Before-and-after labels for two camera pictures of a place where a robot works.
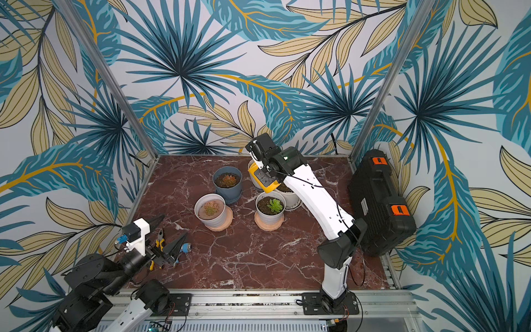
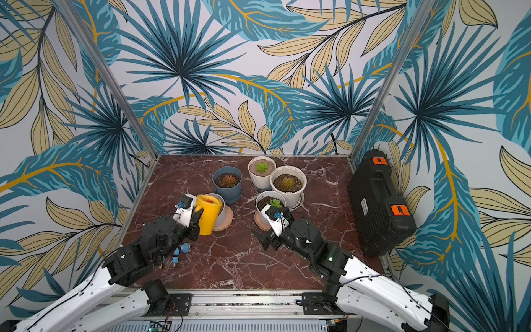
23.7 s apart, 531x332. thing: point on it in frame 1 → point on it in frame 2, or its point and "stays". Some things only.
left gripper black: x=162 y=258 → x=194 y=225
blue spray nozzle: x=186 y=247 stays
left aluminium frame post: x=72 y=16 stays
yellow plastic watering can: x=252 y=169 → x=211 y=205
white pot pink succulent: x=211 y=209 stays
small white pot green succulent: x=269 y=210 stays
